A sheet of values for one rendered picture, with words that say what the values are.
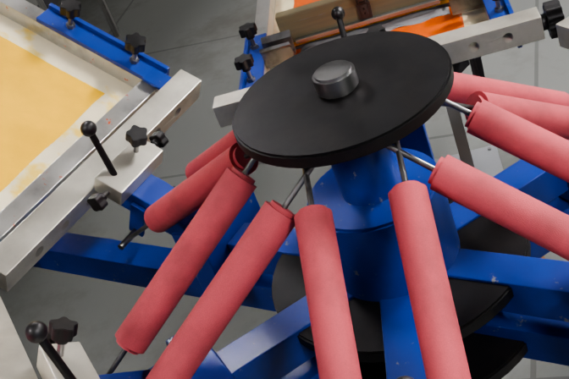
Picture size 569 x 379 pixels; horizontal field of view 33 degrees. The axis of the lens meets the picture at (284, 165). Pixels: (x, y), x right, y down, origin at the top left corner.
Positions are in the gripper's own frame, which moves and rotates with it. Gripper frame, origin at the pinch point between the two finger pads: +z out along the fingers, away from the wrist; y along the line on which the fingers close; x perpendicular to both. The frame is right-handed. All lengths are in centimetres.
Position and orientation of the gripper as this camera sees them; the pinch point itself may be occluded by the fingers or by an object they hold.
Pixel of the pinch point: (364, 7)
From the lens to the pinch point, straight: 228.2
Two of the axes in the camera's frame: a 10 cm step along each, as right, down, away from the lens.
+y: 0.3, -5.4, 8.4
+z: 2.8, 8.1, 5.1
